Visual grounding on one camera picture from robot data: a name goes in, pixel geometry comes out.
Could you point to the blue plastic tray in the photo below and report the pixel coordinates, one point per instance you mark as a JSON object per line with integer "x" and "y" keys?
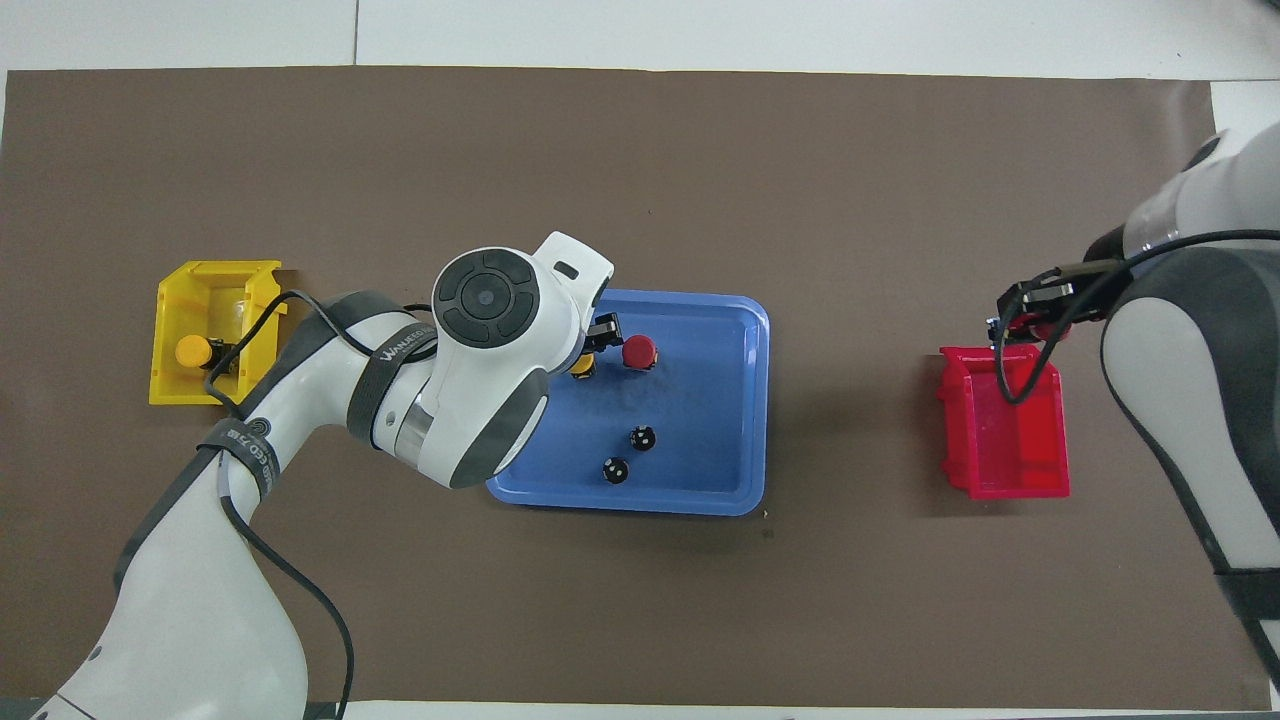
{"x": 700, "y": 450}

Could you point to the yellow push button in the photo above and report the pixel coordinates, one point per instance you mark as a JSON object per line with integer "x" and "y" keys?
{"x": 191, "y": 351}
{"x": 582, "y": 366}

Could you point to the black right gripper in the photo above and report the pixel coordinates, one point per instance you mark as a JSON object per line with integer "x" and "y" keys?
{"x": 1065, "y": 295}

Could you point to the brown table mat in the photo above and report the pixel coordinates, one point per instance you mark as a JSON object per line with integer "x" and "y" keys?
{"x": 800, "y": 620}

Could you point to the black cylindrical capacitor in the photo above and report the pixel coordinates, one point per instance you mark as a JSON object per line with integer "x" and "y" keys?
{"x": 643, "y": 437}
{"x": 615, "y": 470}

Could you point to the red push button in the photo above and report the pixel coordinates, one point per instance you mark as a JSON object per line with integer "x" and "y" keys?
{"x": 638, "y": 350}
{"x": 1030, "y": 325}

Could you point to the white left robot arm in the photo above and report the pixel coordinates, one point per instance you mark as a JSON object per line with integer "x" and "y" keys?
{"x": 200, "y": 620}

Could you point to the yellow plastic bin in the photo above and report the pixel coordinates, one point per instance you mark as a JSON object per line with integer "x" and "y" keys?
{"x": 175, "y": 300}

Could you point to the red plastic bin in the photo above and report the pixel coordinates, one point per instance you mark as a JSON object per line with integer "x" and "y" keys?
{"x": 1010, "y": 450}

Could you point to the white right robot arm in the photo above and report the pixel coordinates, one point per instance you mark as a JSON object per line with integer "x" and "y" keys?
{"x": 1180, "y": 380}

